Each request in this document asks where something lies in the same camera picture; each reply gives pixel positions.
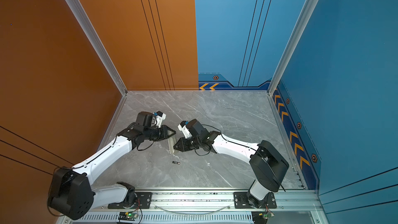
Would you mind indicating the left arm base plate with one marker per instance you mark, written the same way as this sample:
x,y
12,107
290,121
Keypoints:
x,y
140,200

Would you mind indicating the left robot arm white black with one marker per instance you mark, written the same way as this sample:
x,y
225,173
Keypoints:
x,y
72,193

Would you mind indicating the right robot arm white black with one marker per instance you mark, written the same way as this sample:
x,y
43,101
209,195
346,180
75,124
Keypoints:
x,y
267,163

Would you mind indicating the aluminium corner post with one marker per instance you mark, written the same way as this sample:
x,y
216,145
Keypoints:
x,y
301,23
81,16

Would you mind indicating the right aluminium corner post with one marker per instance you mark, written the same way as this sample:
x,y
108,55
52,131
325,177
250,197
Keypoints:
x,y
301,23

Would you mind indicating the circuit board right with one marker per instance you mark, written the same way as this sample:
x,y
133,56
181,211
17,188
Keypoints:
x,y
262,217

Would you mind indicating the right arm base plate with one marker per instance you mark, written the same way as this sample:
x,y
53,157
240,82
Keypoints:
x,y
245,200

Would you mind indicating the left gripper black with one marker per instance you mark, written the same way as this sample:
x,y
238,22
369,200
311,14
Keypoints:
x,y
165,134

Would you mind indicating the left aluminium corner post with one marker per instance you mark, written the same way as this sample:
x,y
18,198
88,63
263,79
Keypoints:
x,y
81,16

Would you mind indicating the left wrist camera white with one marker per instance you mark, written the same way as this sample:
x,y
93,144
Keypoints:
x,y
159,118

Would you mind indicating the white ventilation grille strip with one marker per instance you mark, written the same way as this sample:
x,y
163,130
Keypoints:
x,y
167,218

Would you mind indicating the aluminium front rail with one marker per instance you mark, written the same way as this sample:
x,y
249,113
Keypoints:
x,y
212,199

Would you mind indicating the beige remote control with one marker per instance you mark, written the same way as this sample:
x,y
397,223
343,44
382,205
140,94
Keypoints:
x,y
172,142

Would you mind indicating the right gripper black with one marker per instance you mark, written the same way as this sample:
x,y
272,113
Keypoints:
x,y
182,142

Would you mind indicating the green circuit board left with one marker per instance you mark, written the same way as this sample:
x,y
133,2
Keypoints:
x,y
128,218

